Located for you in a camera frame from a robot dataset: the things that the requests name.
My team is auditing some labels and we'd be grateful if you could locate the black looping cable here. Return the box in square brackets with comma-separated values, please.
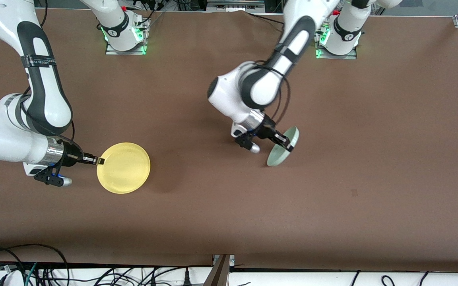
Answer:
[0, 243, 70, 286]

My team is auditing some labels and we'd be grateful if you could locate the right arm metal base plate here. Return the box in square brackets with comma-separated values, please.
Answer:
[105, 18, 149, 56]

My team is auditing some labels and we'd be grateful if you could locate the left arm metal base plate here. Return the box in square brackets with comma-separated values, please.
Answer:
[314, 21, 358, 60]

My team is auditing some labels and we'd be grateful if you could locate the green cable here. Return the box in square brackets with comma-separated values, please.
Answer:
[25, 263, 38, 286]

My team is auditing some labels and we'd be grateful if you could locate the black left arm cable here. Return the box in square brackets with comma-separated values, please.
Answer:
[253, 59, 292, 126]

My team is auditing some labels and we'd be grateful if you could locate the black cable to arm base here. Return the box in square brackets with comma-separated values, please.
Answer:
[245, 11, 286, 25]

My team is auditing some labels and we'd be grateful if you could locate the brown table cover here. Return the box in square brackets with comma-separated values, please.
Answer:
[0, 8, 458, 267]

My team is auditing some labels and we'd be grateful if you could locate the aluminium frame strut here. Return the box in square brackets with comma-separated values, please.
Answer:
[204, 254, 235, 286]

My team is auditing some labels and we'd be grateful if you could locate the yellow plate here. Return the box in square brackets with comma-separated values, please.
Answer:
[96, 142, 151, 195]

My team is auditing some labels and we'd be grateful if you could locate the pale green plate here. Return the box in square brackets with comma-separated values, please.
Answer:
[266, 126, 300, 168]

